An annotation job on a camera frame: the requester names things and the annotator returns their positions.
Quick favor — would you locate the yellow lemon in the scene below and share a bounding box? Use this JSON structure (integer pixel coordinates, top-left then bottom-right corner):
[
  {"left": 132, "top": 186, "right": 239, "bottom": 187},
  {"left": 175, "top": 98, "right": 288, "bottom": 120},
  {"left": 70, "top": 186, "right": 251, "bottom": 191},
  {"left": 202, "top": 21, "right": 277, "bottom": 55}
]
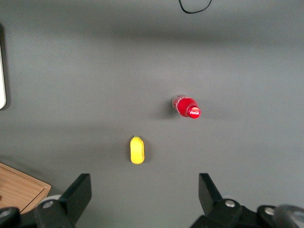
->
[{"left": 129, "top": 135, "right": 146, "bottom": 165}]

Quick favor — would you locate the red cola bottle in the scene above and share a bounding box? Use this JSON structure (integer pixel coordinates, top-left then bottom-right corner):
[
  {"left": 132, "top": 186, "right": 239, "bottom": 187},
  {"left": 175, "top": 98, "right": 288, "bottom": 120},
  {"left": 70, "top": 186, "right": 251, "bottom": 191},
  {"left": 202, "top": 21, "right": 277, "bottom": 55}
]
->
[{"left": 171, "top": 94, "right": 202, "bottom": 121}]

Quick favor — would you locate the wooden drawer cabinet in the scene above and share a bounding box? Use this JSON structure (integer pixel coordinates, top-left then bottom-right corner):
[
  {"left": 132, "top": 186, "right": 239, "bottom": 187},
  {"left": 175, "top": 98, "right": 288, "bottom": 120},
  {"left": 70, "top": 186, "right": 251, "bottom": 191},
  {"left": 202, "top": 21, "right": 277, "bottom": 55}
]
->
[{"left": 0, "top": 162, "right": 52, "bottom": 214}]

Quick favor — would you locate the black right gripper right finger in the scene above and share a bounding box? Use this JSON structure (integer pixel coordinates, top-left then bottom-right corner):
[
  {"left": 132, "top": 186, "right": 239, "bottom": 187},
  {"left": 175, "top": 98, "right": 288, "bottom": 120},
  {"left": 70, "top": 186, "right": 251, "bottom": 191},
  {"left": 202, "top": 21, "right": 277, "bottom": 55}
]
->
[{"left": 191, "top": 173, "right": 248, "bottom": 228}]

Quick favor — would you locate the black looped table cable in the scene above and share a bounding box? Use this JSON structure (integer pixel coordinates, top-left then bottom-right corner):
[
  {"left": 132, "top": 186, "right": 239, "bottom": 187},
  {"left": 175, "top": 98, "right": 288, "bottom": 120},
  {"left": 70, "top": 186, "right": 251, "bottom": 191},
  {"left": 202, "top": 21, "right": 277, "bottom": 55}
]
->
[{"left": 178, "top": 0, "right": 213, "bottom": 14}]

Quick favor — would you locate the cream rectangular tray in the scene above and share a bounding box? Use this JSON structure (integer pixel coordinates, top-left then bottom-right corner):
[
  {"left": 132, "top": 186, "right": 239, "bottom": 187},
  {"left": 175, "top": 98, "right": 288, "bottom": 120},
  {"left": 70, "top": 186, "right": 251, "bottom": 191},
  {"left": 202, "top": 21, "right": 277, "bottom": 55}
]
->
[{"left": 0, "top": 22, "right": 7, "bottom": 111}]

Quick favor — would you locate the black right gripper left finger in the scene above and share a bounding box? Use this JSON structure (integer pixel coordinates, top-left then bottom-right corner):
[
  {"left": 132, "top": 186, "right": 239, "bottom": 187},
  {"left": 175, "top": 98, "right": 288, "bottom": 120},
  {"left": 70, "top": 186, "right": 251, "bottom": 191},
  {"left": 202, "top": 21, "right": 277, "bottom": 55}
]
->
[{"left": 35, "top": 173, "right": 93, "bottom": 228}]

